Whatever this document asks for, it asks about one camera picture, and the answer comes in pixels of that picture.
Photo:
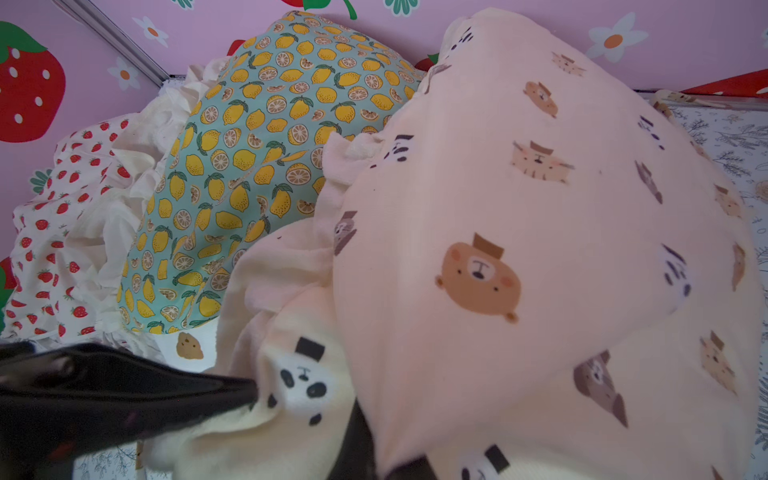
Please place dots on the aluminium frame post left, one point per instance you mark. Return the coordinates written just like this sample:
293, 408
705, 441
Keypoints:
88, 14

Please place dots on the white strawberry print pillow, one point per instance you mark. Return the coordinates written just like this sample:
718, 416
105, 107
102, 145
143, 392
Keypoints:
43, 305

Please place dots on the white cookie print pillow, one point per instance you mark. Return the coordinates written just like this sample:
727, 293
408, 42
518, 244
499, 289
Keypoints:
190, 351

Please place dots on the teal lemon print pillow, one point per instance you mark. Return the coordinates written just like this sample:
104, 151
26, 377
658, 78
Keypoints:
249, 161

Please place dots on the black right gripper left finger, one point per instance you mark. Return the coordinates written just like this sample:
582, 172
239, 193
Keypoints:
61, 404

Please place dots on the cream animal print pillow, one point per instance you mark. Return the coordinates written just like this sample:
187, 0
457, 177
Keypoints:
380, 296

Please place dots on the grey floral bed sheet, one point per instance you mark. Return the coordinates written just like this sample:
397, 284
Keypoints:
744, 180

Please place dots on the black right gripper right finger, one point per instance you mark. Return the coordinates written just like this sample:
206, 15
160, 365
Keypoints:
356, 458

